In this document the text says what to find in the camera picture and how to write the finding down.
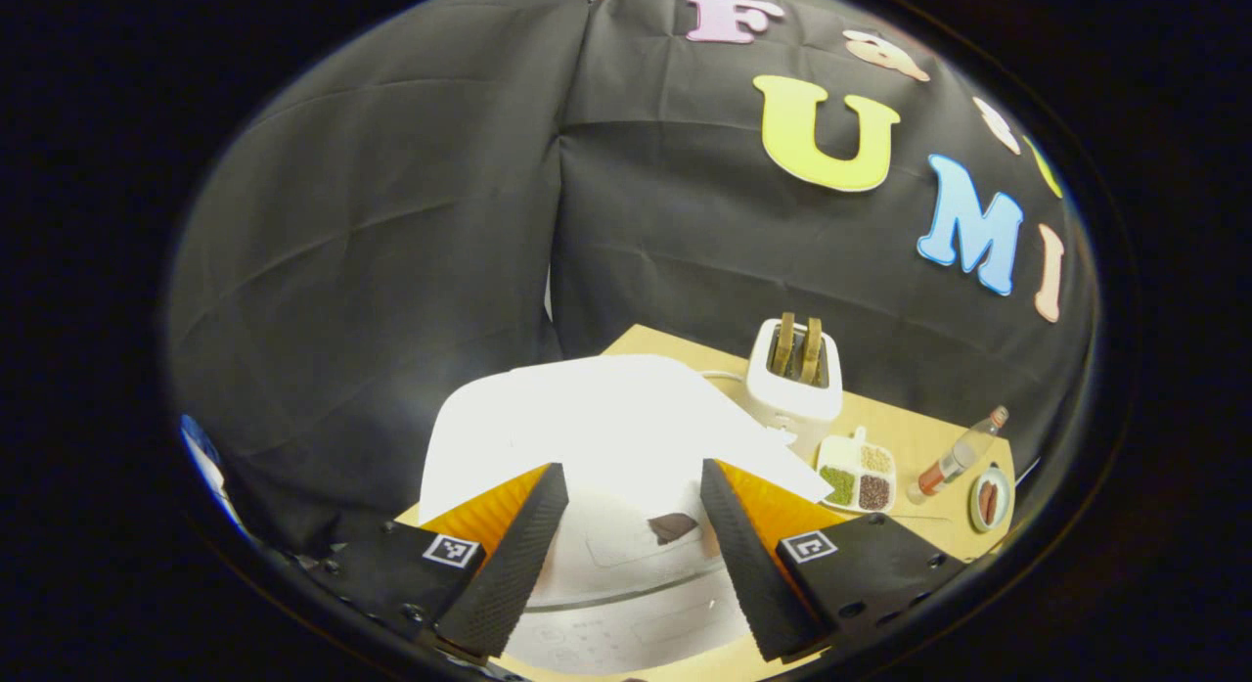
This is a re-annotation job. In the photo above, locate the pale green plate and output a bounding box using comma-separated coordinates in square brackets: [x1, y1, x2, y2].
[968, 466, 1014, 534]

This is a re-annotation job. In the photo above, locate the clear bottle with red label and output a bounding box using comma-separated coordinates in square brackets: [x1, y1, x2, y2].
[907, 405, 1009, 503]

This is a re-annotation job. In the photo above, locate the white divided grain dish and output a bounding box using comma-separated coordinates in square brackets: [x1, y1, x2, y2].
[816, 427, 897, 515]

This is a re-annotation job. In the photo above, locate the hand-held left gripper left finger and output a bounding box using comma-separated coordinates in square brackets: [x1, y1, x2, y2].
[293, 462, 571, 663]

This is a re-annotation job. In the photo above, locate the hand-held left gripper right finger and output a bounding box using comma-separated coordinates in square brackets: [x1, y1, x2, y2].
[699, 457, 997, 663]

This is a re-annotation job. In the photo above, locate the white rice cooker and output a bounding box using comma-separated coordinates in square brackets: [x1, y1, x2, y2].
[419, 354, 834, 677]

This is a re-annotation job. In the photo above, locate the white chopstick holder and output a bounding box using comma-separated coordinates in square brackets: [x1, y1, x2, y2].
[745, 315, 845, 450]

